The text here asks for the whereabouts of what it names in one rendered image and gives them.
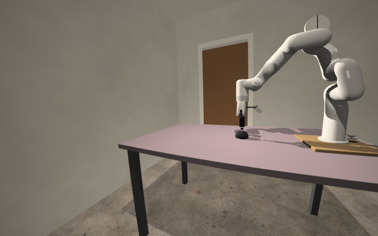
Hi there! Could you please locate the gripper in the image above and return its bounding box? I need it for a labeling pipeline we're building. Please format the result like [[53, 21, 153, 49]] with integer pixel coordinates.
[[237, 100, 248, 127]]

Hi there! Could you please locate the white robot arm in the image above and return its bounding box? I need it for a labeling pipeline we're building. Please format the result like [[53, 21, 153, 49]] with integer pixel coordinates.
[[236, 28, 365, 144]]

